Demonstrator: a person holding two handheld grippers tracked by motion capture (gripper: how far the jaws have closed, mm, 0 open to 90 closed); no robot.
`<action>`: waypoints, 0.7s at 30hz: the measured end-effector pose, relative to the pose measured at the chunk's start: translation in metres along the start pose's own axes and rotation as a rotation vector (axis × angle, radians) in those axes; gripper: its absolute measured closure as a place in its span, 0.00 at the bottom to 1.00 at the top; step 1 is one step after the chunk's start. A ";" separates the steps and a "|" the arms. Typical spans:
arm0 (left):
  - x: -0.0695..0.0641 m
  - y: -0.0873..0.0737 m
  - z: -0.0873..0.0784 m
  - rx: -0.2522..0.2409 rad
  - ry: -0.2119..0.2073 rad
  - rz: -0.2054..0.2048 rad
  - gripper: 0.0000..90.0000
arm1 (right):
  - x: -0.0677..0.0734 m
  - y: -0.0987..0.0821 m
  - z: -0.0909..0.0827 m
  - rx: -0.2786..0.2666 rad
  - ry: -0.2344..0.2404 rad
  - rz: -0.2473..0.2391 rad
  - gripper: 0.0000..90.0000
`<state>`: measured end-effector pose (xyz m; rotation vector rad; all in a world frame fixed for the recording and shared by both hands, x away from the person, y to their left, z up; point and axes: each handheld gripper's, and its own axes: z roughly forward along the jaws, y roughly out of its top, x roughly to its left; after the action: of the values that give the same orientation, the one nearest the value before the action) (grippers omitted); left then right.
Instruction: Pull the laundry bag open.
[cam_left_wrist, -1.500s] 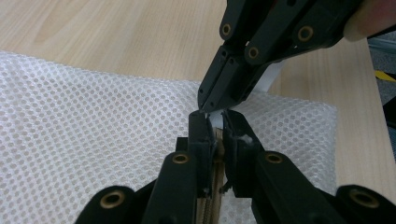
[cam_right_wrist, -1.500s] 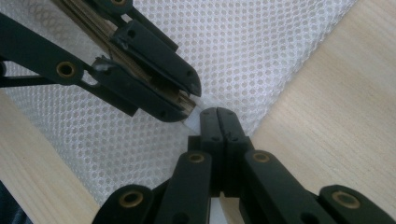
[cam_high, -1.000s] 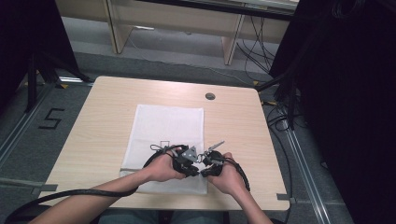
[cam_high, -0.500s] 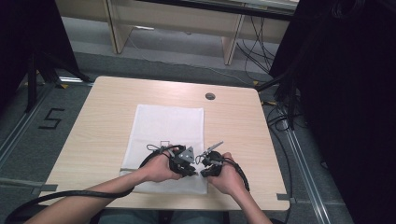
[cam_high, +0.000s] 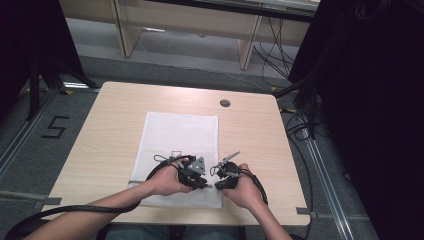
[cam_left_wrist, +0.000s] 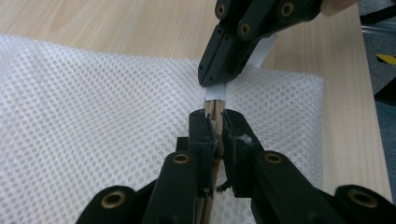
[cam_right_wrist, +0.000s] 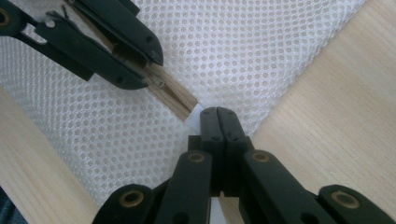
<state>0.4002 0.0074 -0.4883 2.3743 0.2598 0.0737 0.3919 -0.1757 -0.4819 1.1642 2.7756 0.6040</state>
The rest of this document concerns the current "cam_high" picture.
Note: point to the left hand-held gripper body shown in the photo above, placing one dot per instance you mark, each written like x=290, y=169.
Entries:
x=193, y=170

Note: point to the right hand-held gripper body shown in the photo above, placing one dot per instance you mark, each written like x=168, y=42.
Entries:
x=228, y=171

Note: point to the white cloth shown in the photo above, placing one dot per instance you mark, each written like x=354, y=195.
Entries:
x=180, y=136

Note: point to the person's right hand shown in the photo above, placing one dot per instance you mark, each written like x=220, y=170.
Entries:
x=245, y=190

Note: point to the person's left hand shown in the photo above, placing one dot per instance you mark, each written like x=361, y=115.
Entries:
x=166, y=181

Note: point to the person's legs in jeans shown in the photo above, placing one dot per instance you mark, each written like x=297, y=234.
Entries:
x=173, y=233

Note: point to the grey tape strip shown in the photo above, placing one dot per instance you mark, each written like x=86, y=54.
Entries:
x=305, y=211
x=48, y=201

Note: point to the black metal stand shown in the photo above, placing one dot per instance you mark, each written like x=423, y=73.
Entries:
x=33, y=86
x=311, y=100

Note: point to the light wooden desk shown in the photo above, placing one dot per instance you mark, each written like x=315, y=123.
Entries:
x=186, y=20

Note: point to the black curtain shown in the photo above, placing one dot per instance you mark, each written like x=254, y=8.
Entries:
x=30, y=40
x=373, y=116

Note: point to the aluminium floor rail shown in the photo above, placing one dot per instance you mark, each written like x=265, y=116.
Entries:
x=23, y=133
x=328, y=186

